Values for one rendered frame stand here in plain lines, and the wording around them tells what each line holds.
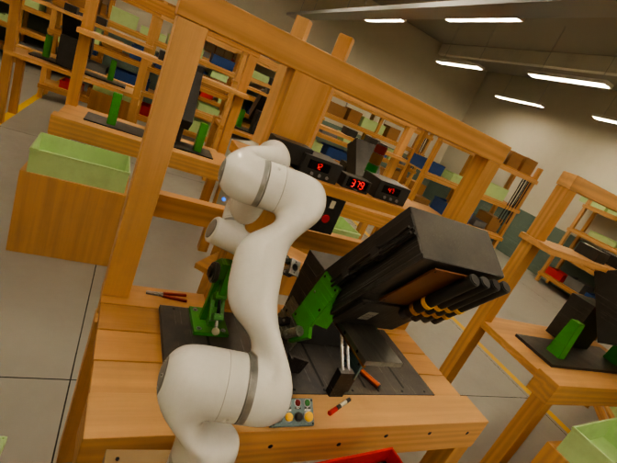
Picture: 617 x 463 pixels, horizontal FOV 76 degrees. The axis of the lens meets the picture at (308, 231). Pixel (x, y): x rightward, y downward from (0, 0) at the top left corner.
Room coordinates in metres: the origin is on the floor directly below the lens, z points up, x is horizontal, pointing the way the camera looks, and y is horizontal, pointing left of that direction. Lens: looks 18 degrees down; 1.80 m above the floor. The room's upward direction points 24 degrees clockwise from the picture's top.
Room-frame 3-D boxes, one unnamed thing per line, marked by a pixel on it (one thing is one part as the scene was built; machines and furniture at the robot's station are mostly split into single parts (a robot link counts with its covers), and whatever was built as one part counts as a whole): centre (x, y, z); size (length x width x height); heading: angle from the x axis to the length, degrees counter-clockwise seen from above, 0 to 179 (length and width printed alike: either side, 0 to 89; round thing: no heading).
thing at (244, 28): (1.61, -0.03, 1.89); 1.50 x 0.09 x 0.09; 120
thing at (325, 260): (1.53, -0.21, 1.07); 0.30 x 0.18 x 0.34; 120
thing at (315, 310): (1.26, -0.15, 1.17); 0.13 x 0.12 x 0.20; 120
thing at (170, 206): (1.67, 0.00, 1.23); 1.30 x 0.05 x 0.09; 120
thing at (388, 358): (1.31, -0.30, 1.11); 0.39 x 0.16 x 0.03; 30
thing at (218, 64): (7.19, 3.80, 1.12); 3.01 x 0.54 x 2.24; 119
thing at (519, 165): (7.07, -2.19, 1.14); 2.45 x 0.55 x 2.28; 119
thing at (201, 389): (0.56, 0.04, 1.24); 0.19 x 0.12 x 0.24; 110
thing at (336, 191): (1.58, -0.05, 1.52); 0.90 x 0.25 x 0.04; 120
